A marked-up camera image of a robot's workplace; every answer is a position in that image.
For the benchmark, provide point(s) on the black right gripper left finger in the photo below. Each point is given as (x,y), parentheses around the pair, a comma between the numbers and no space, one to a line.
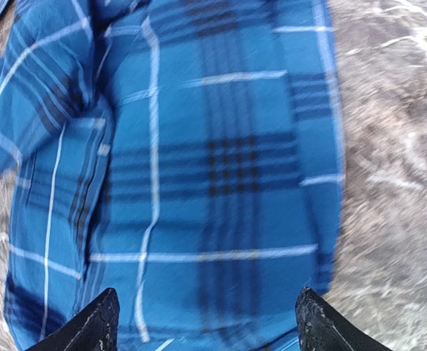
(93,328)

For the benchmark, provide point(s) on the blue plaid long sleeve shirt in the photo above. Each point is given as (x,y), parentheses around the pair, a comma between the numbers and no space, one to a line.
(187,154)

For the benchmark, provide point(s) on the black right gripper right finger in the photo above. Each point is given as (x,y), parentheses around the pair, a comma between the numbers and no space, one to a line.
(322,328)

